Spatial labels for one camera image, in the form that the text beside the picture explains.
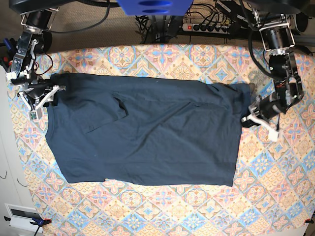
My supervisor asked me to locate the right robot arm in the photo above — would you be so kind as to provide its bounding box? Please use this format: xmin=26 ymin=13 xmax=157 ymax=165
xmin=6 ymin=9 xmax=65 ymax=111

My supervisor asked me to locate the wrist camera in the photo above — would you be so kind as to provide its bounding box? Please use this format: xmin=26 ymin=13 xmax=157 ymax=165
xmin=268 ymin=129 xmax=280 ymax=142
xmin=29 ymin=109 xmax=43 ymax=120

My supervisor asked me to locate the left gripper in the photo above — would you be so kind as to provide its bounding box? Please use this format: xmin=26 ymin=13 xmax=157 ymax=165
xmin=241 ymin=94 xmax=288 ymax=132

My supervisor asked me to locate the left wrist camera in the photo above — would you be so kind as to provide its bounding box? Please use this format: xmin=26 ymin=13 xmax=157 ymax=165
xmin=268 ymin=129 xmax=280 ymax=142

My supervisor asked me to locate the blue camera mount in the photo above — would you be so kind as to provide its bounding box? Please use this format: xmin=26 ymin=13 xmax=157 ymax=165
xmin=117 ymin=0 xmax=193 ymax=16

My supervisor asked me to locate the orange clamp lower right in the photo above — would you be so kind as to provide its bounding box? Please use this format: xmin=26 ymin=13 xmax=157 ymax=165
xmin=304 ymin=219 xmax=314 ymax=224

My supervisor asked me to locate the blue orange clamp lower left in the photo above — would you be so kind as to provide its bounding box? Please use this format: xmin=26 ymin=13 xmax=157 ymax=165
xmin=4 ymin=216 xmax=51 ymax=235

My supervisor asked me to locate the black round stand base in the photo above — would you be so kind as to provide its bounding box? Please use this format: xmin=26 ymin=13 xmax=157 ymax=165
xmin=42 ymin=31 xmax=53 ymax=53

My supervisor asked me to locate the white power strip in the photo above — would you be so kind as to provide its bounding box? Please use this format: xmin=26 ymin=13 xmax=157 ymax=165
xmin=182 ymin=23 xmax=229 ymax=34

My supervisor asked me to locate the dark blue t-shirt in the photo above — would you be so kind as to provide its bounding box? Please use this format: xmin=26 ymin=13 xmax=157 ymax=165
xmin=46 ymin=73 xmax=251 ymax=186

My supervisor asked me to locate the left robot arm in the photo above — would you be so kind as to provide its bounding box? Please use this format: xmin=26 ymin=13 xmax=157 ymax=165
xmin=241 ymin=9 xmax=304 ymax=131

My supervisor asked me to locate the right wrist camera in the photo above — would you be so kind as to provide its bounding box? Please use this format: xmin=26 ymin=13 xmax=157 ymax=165
xmin=29 ymin=109 xmax=43 ymax=120

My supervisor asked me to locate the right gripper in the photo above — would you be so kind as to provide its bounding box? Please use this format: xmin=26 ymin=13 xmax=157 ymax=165
xmin=10 ymin=76 xmax=66 ymax=111

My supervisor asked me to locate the black speaker upper right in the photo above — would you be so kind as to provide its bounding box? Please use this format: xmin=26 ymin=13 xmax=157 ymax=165
xmin=294 ymin=12 xmax=309 ymax=32

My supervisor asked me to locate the patterned tablecloth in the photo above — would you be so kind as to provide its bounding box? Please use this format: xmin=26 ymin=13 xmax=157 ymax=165
xmin=5 ymin=45 xmax=315 ymax=236

